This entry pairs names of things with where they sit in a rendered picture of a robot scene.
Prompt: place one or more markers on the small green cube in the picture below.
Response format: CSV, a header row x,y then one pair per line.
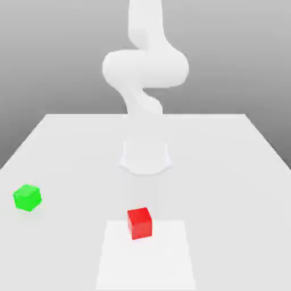
x,y
27,197

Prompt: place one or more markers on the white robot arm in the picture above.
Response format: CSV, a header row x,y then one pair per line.
x,y
145,68

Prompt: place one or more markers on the small red cube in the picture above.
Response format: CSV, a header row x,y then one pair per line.
x,y
139,224

